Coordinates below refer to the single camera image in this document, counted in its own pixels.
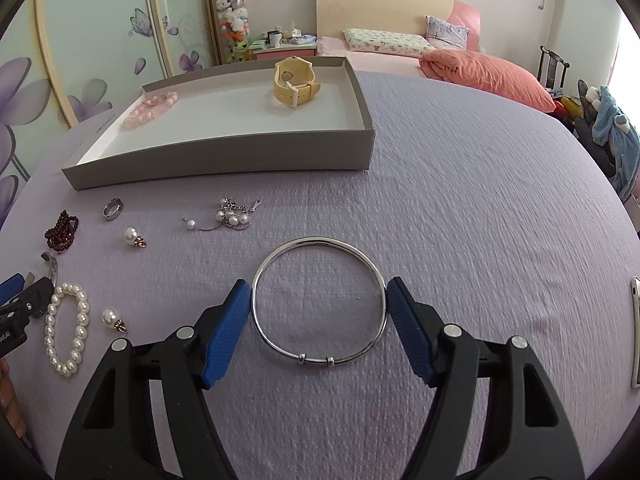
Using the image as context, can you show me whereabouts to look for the orange duvet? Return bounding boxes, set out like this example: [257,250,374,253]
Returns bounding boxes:
[419,49,557,114]

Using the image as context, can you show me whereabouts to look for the pink bead bracelet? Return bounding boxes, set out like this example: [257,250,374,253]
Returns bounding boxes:
[122,91,180,130]

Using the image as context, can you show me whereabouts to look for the person's left forearm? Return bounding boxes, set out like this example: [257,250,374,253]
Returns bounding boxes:
[0,359,27,442]

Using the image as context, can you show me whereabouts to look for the pink bed sheet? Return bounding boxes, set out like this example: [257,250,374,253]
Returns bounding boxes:
[317,35,437,79]

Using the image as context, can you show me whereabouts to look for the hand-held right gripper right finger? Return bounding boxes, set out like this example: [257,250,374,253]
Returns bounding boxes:
[384,276,584,480]

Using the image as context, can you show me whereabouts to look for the pink nightstand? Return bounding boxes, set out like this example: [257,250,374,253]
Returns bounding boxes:
[252,42,319,64]

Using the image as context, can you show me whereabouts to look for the clear tube of plush toys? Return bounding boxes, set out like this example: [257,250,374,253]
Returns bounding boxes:
[212,0,251,65]

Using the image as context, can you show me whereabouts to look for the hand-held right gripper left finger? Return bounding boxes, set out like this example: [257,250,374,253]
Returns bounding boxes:
[55,279,252,480]

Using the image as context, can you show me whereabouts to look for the yellow watch strap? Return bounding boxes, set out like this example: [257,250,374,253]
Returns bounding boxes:
[272,56,321,109]

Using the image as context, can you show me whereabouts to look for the blue plush garment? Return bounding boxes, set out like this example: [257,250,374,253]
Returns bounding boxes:
[575,79,640,201]

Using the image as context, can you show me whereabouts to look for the pearl drop earring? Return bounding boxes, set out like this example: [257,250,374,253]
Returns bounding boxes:
[123,226,149,250]
[101,306,129,334]

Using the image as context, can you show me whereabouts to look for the silver bangle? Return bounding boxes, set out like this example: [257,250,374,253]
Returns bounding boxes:
[250,236,389,366]

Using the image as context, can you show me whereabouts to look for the pale blue pillow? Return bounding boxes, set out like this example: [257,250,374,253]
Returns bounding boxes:
[425,15,471,52]

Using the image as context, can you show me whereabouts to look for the silver cuff bracelet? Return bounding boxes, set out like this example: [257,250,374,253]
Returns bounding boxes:
[41,251,60,286]

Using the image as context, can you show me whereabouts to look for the white pearl bracelet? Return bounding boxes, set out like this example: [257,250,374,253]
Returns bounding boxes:
[44,282,91,376]

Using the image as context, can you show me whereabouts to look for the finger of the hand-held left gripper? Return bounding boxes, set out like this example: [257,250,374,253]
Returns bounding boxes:
[12,278,55,321]
[0,273,25,306]

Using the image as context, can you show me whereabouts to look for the dark wooden chair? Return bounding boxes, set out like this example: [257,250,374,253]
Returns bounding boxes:
[539,45,571,92]

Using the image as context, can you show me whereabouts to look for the dark red bead bracelet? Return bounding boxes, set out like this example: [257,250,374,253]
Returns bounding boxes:
[44,210,80,255]

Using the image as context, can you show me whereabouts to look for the grey cardboard tray box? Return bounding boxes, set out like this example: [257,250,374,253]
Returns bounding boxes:
[61,56,376,191]

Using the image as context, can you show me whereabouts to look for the pearl earrings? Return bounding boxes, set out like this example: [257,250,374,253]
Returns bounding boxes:
[182,196,264,234]

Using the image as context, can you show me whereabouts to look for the floral wardrobe doors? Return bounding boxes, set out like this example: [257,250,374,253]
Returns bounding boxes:
[0,0,221,231]

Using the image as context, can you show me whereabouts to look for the cream and pink headboard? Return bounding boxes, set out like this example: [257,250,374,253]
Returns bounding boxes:
[315,0,481,54]

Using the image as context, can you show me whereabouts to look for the floral print pillow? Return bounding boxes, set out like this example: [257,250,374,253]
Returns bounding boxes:
[342,27,436,56]

